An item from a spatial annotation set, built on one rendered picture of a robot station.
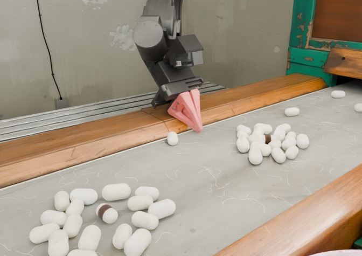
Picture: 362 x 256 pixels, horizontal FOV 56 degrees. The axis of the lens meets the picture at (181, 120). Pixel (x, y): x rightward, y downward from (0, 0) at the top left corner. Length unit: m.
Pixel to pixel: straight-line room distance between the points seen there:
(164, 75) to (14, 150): 0.29
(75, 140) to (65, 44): 1.95
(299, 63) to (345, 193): 0.72
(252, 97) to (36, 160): 0.51
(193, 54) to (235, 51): 1.94
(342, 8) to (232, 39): 1.55
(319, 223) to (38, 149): 0.43
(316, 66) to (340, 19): 0.15
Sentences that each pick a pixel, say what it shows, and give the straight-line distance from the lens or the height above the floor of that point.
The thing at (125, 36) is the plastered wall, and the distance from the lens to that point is 2.70.
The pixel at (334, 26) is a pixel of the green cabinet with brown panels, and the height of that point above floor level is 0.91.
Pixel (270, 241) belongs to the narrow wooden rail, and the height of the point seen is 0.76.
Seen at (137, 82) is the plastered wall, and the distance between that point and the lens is 2.81.
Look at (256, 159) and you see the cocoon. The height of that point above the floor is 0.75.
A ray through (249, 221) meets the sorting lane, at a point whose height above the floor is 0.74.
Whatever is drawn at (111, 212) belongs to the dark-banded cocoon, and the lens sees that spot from 0.43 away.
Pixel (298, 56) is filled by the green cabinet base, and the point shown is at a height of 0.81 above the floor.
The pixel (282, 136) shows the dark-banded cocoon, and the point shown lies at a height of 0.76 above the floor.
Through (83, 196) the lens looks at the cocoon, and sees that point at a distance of 0.47.
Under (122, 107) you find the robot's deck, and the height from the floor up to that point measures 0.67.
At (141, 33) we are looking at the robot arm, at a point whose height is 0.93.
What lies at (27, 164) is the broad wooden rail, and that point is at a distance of 0.58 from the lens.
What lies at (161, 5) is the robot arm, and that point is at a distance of 0.78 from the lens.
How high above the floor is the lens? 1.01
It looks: 21 degrees down
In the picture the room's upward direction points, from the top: straight up
